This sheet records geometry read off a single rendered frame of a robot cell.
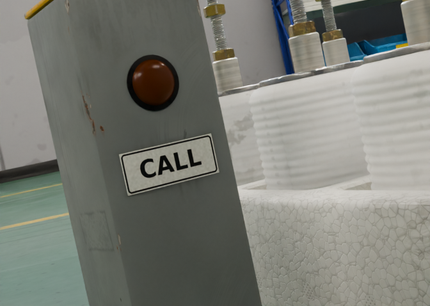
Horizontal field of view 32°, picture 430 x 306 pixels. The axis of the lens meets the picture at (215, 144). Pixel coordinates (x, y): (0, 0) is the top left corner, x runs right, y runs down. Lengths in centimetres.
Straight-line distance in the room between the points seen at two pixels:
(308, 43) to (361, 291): 19
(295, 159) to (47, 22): 20
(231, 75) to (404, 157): 25
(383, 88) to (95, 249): 18
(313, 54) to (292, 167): 8
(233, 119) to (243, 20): 511
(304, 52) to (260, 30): 518
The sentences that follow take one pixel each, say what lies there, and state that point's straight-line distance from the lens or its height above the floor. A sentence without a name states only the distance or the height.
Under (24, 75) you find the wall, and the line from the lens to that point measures 573.
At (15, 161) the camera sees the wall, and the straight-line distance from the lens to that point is 575.
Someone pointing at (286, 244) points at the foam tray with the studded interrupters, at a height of 15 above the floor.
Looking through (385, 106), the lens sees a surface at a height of 23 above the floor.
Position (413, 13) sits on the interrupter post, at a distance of 45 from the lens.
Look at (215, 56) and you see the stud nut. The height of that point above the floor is 28.
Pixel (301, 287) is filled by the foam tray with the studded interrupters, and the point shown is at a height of 12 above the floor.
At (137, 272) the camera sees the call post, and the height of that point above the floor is 18.
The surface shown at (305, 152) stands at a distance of 51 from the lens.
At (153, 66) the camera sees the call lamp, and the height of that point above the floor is 27.
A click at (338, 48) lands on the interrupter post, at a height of 27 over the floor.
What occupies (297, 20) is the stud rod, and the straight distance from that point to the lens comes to 55.
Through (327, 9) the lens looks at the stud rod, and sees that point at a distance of 71.
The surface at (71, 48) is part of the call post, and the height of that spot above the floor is 28.
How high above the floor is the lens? 25
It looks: 3 degrees down
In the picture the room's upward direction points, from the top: 12 degrees counter-clockwise
